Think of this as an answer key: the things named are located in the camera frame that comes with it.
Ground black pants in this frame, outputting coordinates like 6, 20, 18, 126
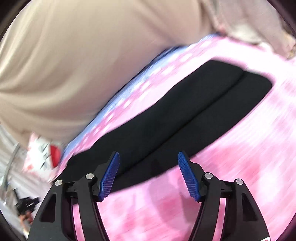
59, 60, 273, 191

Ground person's left hand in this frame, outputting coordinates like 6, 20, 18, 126
19, 211, 34, 229

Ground white cat face pillow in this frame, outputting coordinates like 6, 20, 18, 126
22, 133, 64, 183

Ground pink floral bed sheet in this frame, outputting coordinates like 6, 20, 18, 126
21, 34, 296, 241

